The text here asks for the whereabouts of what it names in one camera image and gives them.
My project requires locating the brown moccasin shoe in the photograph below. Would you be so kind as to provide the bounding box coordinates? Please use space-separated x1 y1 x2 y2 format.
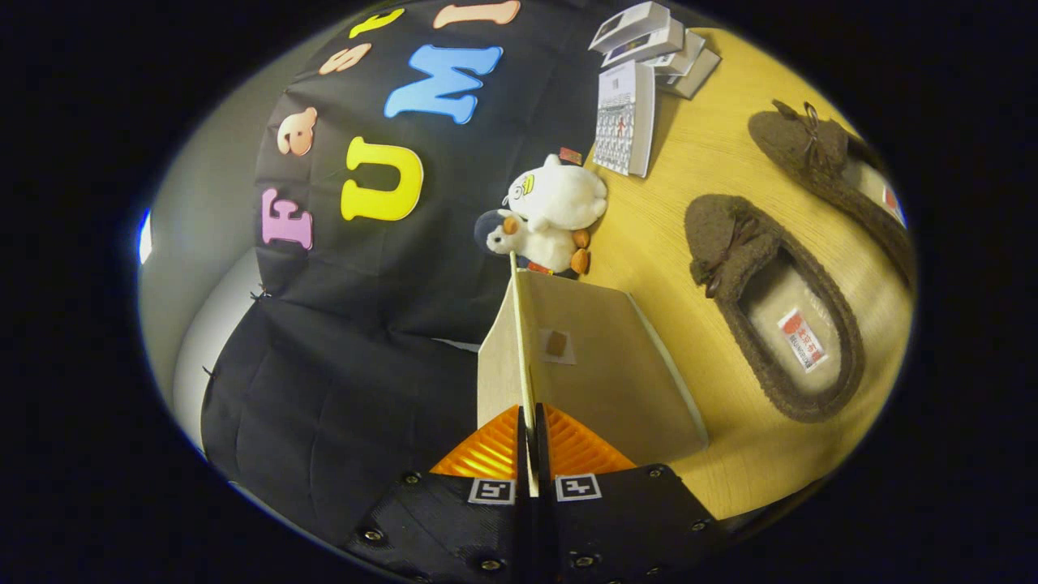
684 193 866 424
747 99 917 289

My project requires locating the white book dark photo cover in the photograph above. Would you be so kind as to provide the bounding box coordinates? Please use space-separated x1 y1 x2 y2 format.
588 2 672 54

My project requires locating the white book blue photo cover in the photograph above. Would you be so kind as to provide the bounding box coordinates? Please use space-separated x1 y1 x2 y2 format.
602 20 686 68

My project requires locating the beige fabric storage box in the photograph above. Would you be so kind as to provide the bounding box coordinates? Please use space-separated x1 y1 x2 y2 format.
477 251 710 496

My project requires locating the grey patterned cover book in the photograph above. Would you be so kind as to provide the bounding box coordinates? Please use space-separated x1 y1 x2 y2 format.
592 61 658 179

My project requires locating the white duck plush toy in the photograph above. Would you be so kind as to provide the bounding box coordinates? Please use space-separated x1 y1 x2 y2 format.
503 154 609 234

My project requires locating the black backdrop cloth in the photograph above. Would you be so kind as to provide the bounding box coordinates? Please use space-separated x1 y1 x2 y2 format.
201 0 617 552

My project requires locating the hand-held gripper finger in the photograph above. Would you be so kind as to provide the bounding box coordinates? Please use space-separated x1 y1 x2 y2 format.
535 403 723 584
341 404 538 584

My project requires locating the grey penguin plush toy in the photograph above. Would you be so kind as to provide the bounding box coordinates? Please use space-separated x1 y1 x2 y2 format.
474 209 591 277

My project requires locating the thin white book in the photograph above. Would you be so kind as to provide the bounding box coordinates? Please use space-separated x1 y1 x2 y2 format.
649 31 706 78

